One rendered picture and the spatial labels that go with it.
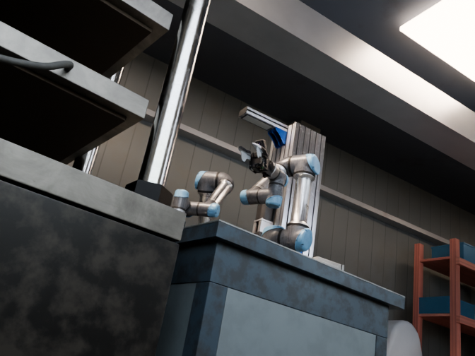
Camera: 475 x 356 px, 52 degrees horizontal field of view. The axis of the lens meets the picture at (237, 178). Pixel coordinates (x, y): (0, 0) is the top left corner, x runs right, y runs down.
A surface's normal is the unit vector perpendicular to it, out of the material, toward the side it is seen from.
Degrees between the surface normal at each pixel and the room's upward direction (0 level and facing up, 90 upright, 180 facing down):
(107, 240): 90
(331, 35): 90
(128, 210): 90
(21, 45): 90
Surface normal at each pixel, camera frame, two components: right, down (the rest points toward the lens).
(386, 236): 0.53, -0.25
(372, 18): -0.17, 0.91
